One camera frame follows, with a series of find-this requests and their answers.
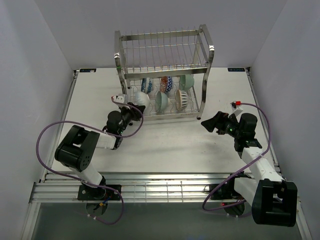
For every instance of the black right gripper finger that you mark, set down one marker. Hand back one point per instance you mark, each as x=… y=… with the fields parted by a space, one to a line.
x=211 y=124
x=221 y=115

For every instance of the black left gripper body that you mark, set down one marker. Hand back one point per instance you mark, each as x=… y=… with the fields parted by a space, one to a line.
x=128 y=114

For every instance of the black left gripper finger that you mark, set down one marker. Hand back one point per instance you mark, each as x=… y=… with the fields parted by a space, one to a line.
x=130 y=105
x=138 y=112

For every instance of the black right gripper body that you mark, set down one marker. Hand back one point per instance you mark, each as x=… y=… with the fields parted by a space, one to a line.
x=228 y=126

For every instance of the white ceramic bowl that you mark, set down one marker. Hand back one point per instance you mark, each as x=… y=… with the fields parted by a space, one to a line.
x=142 y=99

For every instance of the light green ceramic bowl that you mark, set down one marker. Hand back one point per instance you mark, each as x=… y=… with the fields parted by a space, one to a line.
x=161 y=102

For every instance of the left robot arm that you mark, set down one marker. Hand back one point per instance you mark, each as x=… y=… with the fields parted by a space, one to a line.
x=77 y=148

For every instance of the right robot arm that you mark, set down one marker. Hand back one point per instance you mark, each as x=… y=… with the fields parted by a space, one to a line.
x=273 y=200

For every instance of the stainless steel dish rack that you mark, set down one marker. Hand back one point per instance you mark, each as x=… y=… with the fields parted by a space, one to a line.
x=166 y=53

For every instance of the blue patterned white bowl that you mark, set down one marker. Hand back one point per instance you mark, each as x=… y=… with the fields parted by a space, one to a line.
x=147 y=85

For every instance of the red blue zigzag bowl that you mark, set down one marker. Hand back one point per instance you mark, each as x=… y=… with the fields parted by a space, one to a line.
x=166 y=84

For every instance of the pale green bowl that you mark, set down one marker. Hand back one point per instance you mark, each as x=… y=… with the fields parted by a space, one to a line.
x=186 y=82

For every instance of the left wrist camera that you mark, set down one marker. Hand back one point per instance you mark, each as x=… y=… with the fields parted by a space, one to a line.
x=120 y=98

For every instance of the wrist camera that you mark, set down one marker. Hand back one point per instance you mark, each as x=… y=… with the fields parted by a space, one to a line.
x=120 y=98
x=236 y=107

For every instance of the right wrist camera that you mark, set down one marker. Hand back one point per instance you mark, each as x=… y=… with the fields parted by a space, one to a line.
x=236 y=107

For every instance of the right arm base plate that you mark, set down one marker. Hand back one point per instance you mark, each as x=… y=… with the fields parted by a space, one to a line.
x=227 y=192

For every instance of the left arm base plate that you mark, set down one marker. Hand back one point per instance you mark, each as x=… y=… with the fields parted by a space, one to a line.
x=87 y=193

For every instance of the aluminium frame rail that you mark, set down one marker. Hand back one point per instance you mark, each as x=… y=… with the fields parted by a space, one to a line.
x=134 y=188

